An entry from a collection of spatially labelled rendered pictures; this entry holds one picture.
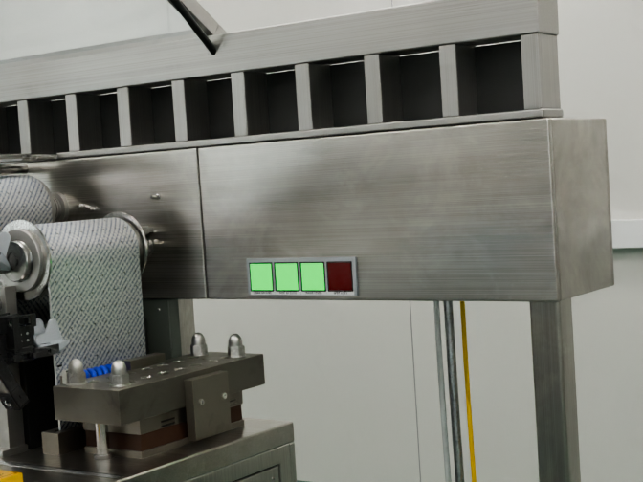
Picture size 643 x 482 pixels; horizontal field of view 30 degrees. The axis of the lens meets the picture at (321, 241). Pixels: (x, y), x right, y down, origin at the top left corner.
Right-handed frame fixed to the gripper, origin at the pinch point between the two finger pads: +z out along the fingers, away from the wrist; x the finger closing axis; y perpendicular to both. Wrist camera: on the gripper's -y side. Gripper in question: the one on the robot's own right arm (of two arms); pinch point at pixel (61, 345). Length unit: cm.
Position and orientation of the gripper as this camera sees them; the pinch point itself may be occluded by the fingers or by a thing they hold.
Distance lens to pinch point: 223.9
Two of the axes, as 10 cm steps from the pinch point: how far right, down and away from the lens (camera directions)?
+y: -0.6, -10.0, -0.5
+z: 5.7, -0.8, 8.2
